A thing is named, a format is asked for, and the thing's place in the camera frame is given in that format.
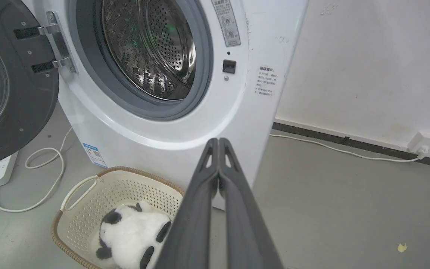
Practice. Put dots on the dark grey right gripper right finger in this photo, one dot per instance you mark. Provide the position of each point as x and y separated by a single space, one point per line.
245 224

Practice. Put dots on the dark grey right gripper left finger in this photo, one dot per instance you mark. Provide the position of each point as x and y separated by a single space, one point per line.
192 224

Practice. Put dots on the white front-load washing machine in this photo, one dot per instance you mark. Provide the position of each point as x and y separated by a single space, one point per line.
170 123

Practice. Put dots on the dark grey washing machine door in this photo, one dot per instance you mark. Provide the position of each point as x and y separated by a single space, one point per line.
9 78

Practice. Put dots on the black and white panda plush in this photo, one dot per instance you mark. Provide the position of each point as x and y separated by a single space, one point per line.
133 235

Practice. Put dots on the cream plastic laundry basket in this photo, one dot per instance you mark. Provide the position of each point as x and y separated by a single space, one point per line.
88 213

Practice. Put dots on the small yellow floor scrap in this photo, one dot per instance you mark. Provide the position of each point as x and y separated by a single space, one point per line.
402 247

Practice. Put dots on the white wall socket adapter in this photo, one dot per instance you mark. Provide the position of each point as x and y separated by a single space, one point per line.
426 144

